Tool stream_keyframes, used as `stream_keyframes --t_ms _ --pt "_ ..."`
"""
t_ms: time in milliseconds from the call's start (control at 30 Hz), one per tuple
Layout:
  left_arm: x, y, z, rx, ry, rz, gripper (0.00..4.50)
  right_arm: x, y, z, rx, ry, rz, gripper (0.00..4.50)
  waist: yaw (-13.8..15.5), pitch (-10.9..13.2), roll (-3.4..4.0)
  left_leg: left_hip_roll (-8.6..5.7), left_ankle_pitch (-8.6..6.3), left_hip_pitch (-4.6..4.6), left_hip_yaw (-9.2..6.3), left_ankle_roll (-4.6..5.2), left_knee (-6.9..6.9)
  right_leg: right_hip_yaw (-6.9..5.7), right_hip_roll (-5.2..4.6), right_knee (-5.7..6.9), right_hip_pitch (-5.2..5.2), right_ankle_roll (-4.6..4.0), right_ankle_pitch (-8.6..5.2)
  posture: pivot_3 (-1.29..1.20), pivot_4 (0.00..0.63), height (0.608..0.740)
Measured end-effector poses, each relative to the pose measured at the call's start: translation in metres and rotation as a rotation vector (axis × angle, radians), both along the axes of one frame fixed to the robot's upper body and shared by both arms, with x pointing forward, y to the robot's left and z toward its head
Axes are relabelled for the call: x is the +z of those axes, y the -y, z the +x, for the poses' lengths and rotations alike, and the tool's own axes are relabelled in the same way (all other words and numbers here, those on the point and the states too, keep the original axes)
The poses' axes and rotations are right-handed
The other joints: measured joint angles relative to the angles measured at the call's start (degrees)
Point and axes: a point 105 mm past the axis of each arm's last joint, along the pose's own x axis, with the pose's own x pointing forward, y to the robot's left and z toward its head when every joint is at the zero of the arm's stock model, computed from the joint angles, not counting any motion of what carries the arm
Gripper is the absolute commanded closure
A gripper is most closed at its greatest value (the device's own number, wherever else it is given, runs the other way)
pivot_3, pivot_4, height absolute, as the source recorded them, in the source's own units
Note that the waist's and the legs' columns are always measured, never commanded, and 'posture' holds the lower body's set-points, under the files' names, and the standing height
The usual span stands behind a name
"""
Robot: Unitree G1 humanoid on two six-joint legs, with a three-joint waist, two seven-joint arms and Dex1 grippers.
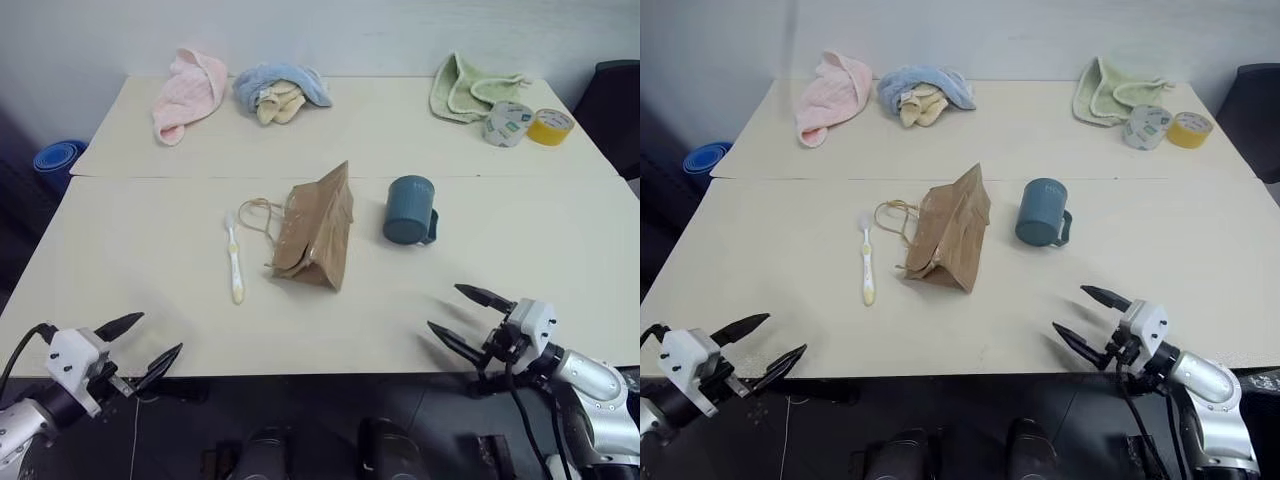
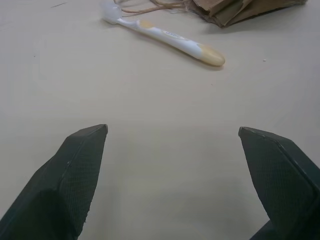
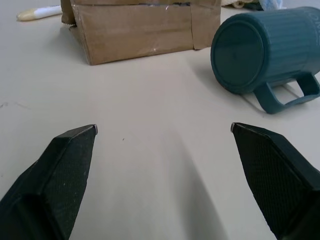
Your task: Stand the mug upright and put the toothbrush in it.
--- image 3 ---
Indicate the white and yellow tube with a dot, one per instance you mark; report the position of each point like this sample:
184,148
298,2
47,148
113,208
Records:
37,13

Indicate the teal ribbed plastic mug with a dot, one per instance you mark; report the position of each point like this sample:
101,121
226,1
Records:
265,52

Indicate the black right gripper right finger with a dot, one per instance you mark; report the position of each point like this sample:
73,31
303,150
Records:
272,172

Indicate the cream and blue towel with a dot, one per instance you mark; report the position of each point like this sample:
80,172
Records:
246,3

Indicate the brown cardboard box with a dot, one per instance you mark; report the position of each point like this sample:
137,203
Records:
140,30

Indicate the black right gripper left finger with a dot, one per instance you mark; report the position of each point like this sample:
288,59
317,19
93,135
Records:
57,175

